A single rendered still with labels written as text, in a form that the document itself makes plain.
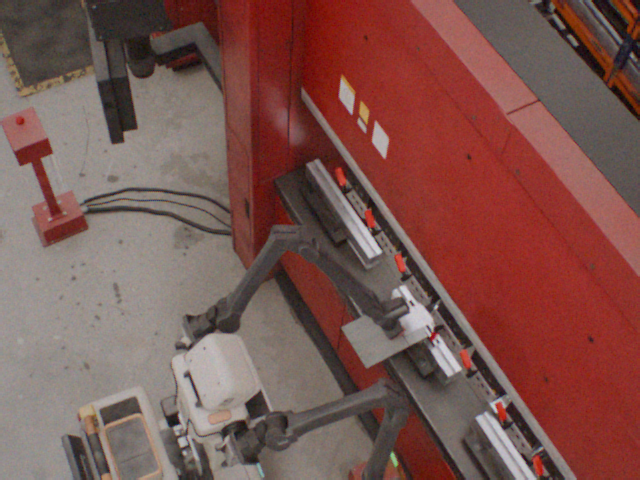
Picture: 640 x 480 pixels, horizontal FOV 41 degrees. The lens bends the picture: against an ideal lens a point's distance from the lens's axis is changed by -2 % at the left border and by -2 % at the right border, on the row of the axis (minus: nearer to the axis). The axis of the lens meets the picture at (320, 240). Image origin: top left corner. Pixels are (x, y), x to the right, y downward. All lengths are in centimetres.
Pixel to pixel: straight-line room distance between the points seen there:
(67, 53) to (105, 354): 194
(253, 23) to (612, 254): 145
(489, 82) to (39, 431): 278
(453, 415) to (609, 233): 143
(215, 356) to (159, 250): 186
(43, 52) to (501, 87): 370
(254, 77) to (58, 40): 254
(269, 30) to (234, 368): 111
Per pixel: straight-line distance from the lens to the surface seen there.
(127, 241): 452
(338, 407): 267
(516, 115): 207
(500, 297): 251
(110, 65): 311
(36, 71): 530
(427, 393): 322
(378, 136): 277
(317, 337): 417
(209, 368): 269
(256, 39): 292
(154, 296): 435
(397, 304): 294
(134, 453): 310
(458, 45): 218
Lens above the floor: 384
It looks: 59 degrees down
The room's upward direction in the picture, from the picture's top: 6 degrees clockwise
